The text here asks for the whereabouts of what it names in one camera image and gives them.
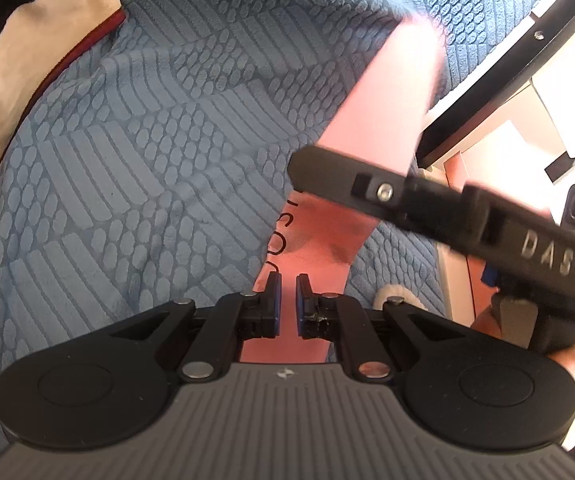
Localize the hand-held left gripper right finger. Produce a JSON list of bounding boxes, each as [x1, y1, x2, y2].
[[296, 273, 463, 382]]

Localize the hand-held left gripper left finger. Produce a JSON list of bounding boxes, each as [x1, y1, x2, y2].
[[109, 271, 282, 383]]

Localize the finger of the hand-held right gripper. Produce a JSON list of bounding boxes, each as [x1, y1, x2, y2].
[[287, 146, 418, 228]]

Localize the pink cloth strip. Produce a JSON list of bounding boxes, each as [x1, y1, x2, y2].
[[240, 10, 448, 366]]

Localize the white fluffy item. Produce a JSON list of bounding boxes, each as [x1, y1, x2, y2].
[[371, 285, 425, 313]]

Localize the white cabinet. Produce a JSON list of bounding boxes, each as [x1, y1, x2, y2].
[[430, 77, 575, 193]]

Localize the blue textured blanket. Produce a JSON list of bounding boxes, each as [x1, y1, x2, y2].
[[0, 0, 575, 461]]

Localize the black frame rail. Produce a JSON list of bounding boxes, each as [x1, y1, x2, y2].
[[415, 0, 575, 167]]

